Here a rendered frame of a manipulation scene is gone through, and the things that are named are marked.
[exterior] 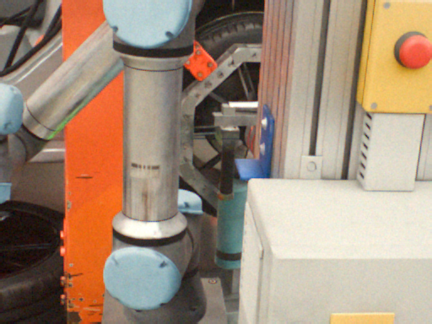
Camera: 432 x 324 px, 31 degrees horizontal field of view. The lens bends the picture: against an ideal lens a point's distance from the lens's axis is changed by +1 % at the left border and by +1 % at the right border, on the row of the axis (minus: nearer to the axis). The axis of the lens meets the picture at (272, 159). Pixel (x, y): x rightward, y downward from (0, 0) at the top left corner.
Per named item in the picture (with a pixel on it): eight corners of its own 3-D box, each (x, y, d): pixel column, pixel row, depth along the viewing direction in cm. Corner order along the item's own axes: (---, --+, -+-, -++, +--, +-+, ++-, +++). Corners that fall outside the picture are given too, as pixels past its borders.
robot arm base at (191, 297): (209, 330, 137) (212, 280, 134) (121, 332, 135) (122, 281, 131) (203, 286, 151) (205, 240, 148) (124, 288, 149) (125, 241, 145)
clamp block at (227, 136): (232, 136, 213) (233, 118, 212) (239, 147, 205) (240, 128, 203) (214, 137, 212) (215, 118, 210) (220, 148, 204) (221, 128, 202)
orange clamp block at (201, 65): (213, 60, 226) (192, 38, 222) (218, 67, 219) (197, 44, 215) (196, 76, 226) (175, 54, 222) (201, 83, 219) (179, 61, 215)
